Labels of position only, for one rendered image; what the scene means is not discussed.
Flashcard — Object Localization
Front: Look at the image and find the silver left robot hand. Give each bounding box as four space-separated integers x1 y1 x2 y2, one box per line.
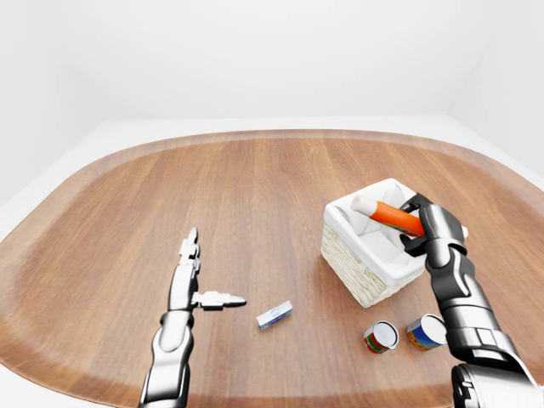
167 226 247 315

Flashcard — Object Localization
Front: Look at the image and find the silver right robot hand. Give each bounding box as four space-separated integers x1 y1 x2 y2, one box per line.
397 192 470 258

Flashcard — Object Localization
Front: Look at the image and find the orange ketchup bottle white cap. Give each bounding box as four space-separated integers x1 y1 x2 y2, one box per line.
350 195 426 238

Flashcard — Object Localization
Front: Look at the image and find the white lined wicker basket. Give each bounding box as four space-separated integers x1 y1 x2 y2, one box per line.
320 178 431 309

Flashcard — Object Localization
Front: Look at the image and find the small blue white box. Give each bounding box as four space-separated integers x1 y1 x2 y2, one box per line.
256 300 294 332

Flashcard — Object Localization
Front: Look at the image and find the blue orange label tin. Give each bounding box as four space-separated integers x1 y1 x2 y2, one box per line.
406 314 449 351

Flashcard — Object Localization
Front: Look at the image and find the red green label tin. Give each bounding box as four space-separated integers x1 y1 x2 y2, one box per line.
363 320 400 354

